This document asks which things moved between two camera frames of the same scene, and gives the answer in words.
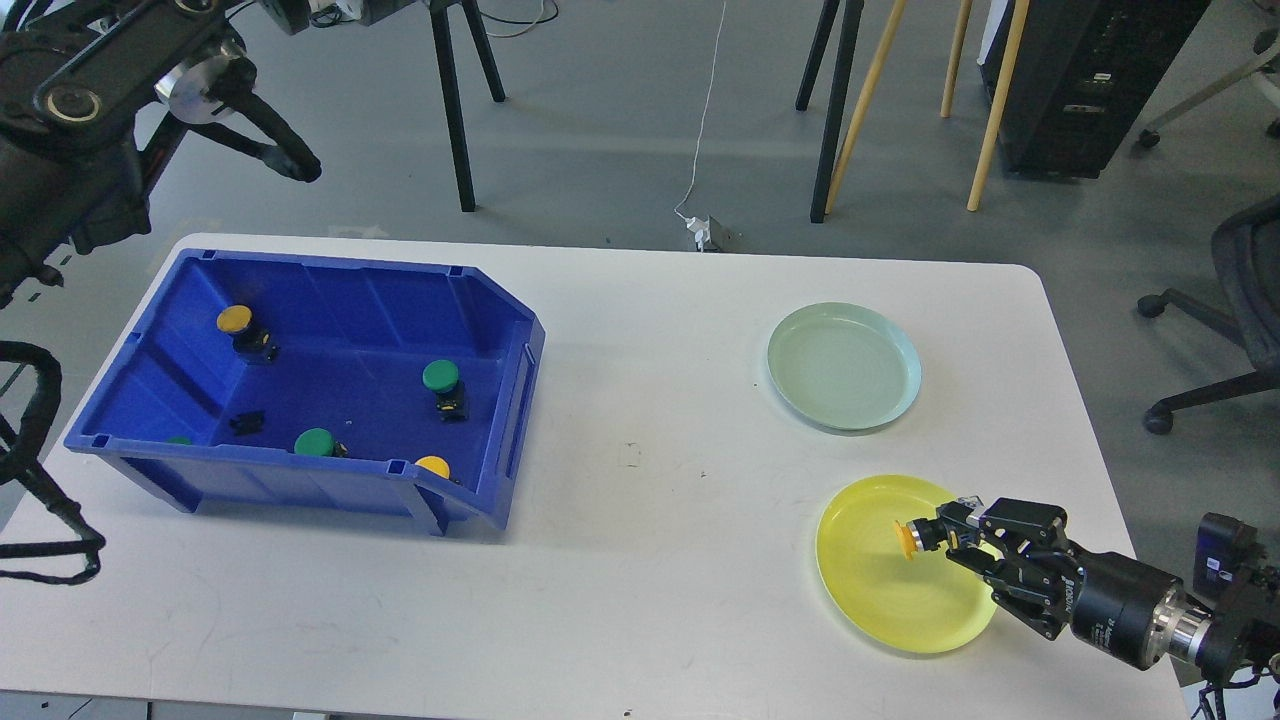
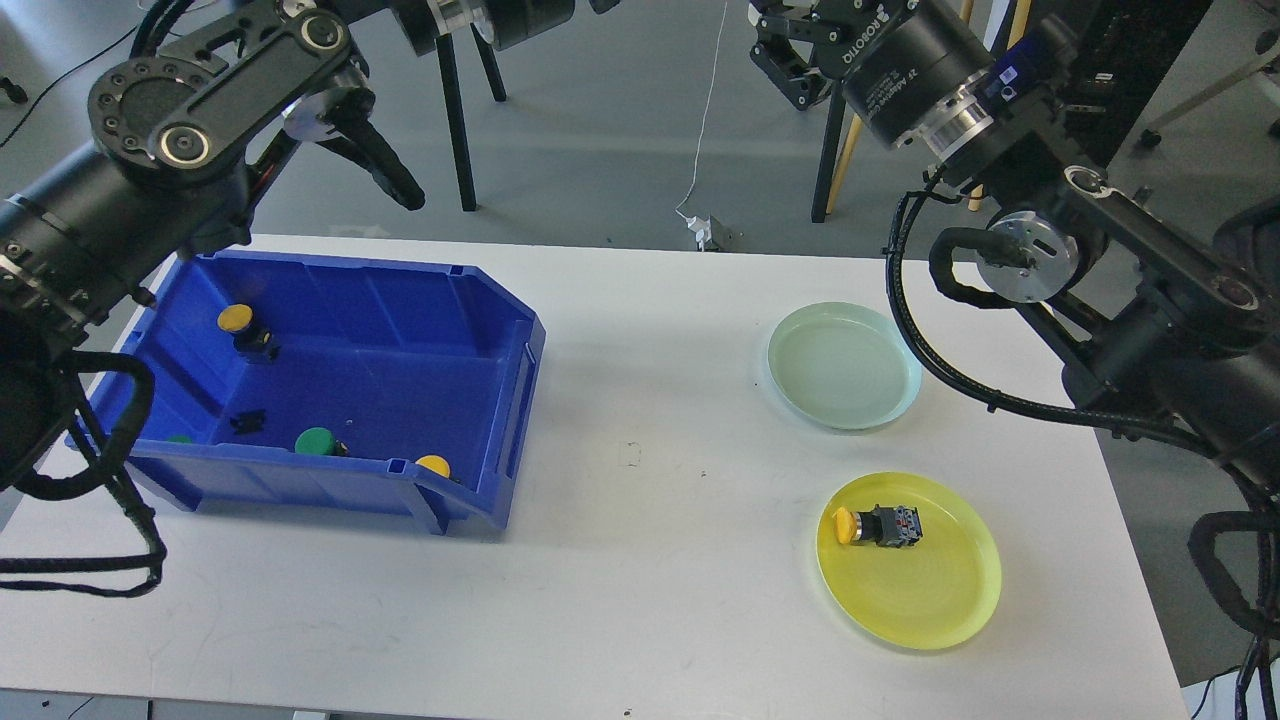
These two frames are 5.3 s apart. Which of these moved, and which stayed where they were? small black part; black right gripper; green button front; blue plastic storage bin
Moved: black right gripper
Stayed: green button front; blue plastic storage bin; small black part
